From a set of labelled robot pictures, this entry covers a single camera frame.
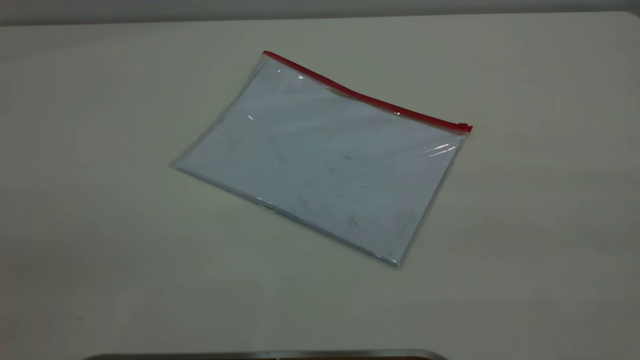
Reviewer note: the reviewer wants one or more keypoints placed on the metal strip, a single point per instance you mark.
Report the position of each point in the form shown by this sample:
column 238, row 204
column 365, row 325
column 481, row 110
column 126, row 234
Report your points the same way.
column 265, row 355

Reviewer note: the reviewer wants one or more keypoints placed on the clear bag with red zipper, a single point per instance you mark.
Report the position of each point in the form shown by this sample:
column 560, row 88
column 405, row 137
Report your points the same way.
column 320, row 160

